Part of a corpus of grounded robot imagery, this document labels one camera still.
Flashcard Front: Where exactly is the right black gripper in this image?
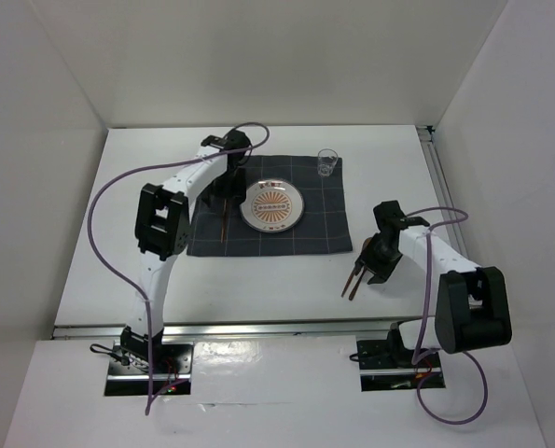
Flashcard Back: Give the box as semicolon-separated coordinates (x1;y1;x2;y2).
354;232;404;285

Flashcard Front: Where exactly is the wooden knife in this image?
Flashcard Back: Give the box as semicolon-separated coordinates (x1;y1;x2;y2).
340;264;359;298

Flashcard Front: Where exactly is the wooden spoon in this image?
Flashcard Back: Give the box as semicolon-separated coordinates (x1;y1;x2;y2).
348;236;374;301

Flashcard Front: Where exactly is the copper fork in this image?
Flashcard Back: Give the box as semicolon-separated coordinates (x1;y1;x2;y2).
220;215;229;244

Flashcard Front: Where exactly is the orange patterned dinner plate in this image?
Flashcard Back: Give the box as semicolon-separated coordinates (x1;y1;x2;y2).
240;178;305;233

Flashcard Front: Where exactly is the clear drinking glass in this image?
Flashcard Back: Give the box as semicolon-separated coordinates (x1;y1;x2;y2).
317;148;339;177

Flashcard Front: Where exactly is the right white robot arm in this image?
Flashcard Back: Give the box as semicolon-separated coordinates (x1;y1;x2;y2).
348;201;513;366

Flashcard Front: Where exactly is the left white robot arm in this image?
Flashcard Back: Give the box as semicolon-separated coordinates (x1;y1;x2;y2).
120;129;253;372

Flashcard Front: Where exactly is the aluminium rail front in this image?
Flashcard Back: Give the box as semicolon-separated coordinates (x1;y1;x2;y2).
51;318;398;341

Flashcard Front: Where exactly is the aluminium rail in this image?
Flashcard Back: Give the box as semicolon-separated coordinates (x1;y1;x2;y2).
51;318;398;341
416;126;462;252

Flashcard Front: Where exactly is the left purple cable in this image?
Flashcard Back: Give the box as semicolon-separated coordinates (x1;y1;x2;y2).
88;121;271;416

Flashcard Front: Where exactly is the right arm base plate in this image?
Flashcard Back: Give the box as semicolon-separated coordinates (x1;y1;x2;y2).
349;340;446;392

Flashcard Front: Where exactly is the aluminium rail right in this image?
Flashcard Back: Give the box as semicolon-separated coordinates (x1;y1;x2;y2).
416;126;462;252

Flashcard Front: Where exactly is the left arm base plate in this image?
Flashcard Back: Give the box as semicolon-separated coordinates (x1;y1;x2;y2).
104;343;194;397

